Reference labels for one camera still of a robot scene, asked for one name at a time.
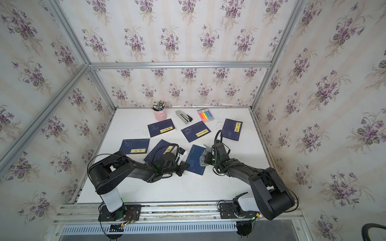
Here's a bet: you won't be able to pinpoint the grey patterned cloth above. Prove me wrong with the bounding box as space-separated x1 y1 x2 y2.
199 145 215 167

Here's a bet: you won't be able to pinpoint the blue book yellow label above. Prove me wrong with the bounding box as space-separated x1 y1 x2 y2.
222 118 243 141

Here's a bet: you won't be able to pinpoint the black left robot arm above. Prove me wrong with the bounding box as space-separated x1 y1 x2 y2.
87 151 189 214

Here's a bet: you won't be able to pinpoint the blue book under left arm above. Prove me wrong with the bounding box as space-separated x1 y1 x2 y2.
144 140 176 163

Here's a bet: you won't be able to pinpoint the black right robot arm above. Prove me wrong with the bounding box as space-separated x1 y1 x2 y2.
203 141 295 221

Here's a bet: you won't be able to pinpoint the colourful highlighter pack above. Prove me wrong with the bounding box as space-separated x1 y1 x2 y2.
197 108 215 123

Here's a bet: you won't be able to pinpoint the grey black stapler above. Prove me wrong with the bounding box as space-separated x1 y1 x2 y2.
176 110 193 125

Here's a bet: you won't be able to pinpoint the pink pen cup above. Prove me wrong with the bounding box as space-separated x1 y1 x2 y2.
153 109 167 121

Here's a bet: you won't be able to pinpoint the pens in cup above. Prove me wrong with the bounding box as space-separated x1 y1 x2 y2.
152 101 165 111

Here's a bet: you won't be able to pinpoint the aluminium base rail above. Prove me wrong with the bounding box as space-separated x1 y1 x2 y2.
51 200 302 236

